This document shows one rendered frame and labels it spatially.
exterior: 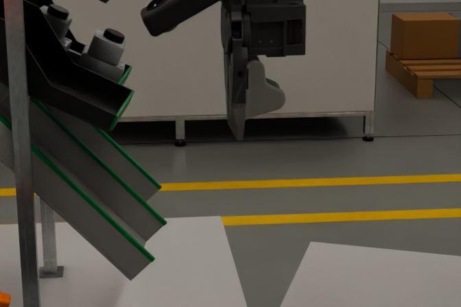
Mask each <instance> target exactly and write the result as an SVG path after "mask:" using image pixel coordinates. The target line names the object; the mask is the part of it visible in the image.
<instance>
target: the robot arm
mask: <svg viewBox="0 0 461 307"><path fill-rule="evenodd" d="M218 1H221V3H222V5H221V39H222V47H223V49H224V81H225V91H226V111H227V120H228V126H229V127H230V129H231V130H232V132H233V134H234V135H235V138H236V139H237V140H243V138H244V127H245V120H246V119H249V118H251V117H254V116H259V115H261V114H265V113H268V112H272V111H275V110H279V109H280V108H282V107H283V105H284V104H285V93H284V92H283V91H282V90H281V89H280V87H279V85H278V84H277V83H276V82H274V81H272V80H270V79H268V78H266V77H265V67H264V65H263V64H262V63H261V62H260V61H259V58H258V57H257V56H262V55H265V56H266V57H267V58H273V57H286V56H303V55H305V38H306V5H305V4H304V3H303V0H152V1H151V2H150V3H149V4H148V6H147V7H145V8H143V9H142V10H141V18H142V20H143V23H144V25H145V26H146V28H147V30H148V31H149V33H150V35H151V36H154V37H157V36H159V35H161V34H163V33H166V32H170V31H172V30H173V29H175V28H176V27H177V25H178V24H180V23H182V22H183V21H186V20H187V19H189V18H191V17H192V16H194V15H196V14H197V13H199V12H201V11H203V10H205V9H207V8H208V7H210V6H211V5H213V4H215V3H217V2H218Z"/></svg>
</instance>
